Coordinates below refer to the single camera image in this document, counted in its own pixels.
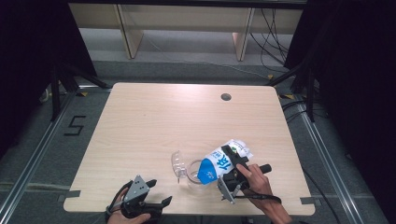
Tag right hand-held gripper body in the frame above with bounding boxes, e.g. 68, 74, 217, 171
217, 163, 273, 205

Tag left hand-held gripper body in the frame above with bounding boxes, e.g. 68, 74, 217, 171
120, 175, 163, 219

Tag blue and white milk pouch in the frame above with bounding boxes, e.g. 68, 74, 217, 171
197, 138, 254, 186

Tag clear jug with beige handle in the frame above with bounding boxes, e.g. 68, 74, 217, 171
170, 149, 219, 189

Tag person's right hand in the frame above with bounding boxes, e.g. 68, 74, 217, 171
235, 163, 282, 213

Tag person's left hand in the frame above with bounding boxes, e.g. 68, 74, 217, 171
106, 188, 152, 224

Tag grey tape strip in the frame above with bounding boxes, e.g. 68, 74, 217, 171
57, 189, 82, 203
299, 196, 322, 206

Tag black tape floor mark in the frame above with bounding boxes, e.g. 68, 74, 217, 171
63, 115, 87, 137

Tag black metal stand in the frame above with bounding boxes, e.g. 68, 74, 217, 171
49, 61, 111, 123
264, 61, 316, 123

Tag black curtain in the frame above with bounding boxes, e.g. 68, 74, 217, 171
283, 0, 396, 223
0, 0, 98, 153

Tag light wooden shelf unit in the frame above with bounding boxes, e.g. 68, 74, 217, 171
68, 3, 305, 63

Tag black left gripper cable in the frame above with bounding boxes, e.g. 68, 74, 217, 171
105, 179, 134, 217

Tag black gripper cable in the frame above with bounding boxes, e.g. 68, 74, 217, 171
105, 179, 134, 217
233, 192, 283, 205

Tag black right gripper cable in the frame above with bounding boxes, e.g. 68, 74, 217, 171
233, 192, 283, 205

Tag black floor cables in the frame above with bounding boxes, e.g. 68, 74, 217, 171
280, 98, 314, 123

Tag metal floor rail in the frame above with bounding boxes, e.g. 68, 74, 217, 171
0, 88, 78, 216
297, 102, 345, 224

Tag bundle of black cables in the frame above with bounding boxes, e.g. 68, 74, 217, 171
247, 7, 291, 75

